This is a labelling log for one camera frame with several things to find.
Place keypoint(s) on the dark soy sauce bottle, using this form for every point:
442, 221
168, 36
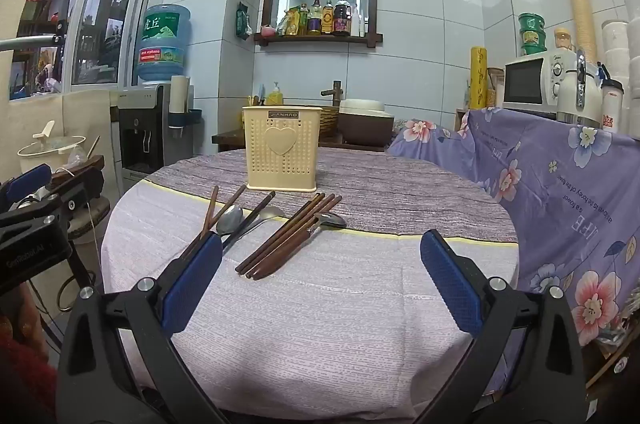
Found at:
342, 17

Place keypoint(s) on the yellow label bottle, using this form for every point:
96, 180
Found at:
327, 19

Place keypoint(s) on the white plastic bucket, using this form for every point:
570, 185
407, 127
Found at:
50, 148

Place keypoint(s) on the cream perforated utensil holder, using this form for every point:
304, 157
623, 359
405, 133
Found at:
282, 148

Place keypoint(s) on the yellow jar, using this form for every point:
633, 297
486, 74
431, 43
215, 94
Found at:
563, 38

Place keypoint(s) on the green container stack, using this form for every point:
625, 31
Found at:
531, 33

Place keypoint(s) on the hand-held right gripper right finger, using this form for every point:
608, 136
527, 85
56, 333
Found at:
450, 289

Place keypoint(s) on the yellow oil packet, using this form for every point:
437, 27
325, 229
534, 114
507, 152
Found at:
292, 23

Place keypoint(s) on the stacks of white cups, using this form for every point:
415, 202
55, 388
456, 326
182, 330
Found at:
622, 48

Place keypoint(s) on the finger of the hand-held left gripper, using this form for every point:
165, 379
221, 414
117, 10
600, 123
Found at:
30, 181
75, 199

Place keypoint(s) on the woven basin sink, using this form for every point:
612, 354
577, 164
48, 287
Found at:
329, 118

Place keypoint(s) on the purple label bottle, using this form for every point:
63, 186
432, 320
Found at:
315, 18

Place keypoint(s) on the blue cup holder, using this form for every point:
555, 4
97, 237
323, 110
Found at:
186, 118

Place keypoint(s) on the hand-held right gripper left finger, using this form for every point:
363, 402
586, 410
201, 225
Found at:
192, 289

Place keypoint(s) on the brown white rice cooker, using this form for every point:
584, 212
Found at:
365, 121

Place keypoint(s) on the white plastic bottle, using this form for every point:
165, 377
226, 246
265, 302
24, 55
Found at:
356, 22

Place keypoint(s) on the blue water jug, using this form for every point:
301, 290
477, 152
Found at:
164, 43

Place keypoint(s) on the white microwave oven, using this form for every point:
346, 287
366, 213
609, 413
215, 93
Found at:
535, 86

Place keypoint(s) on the white bottle red label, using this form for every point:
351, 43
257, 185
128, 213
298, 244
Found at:
611, 106

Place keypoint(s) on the white thermos kettle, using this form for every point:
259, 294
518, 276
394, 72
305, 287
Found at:
580, 96

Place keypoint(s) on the yellow patterned roll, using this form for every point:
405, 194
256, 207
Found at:
478, 76

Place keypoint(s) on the small wooden box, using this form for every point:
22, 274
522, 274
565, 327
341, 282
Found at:
460, 119

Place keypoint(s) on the yellow soap bottle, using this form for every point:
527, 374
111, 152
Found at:
274, 94

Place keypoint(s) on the purple striped tablecloth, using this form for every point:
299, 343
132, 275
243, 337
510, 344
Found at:
310, 329

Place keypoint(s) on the green wall packet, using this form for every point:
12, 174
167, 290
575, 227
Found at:
243, 21

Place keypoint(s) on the pink sponge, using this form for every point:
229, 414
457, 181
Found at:
267, 30

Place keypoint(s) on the wood framed mirror shelf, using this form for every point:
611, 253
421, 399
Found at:
322, 39

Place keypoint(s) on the purple floral cloth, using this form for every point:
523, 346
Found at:
550, 204

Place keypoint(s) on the brown wooden chopstick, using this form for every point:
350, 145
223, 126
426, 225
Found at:
287, 233
227, 205
210, 211
280, 231
295, 235

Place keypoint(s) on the water dispenser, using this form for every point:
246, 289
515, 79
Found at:
142, 128

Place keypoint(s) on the window frame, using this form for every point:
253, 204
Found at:
100, 23

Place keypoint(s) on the metal spoon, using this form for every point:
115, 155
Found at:
230, 220
271, 213
331, 219

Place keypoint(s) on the black chopstick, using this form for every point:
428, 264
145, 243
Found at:
257, 210

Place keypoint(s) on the person's left forearm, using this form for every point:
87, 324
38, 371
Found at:
20, 364

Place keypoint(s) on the paper cup stack tube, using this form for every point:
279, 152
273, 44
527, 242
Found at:
178, 96

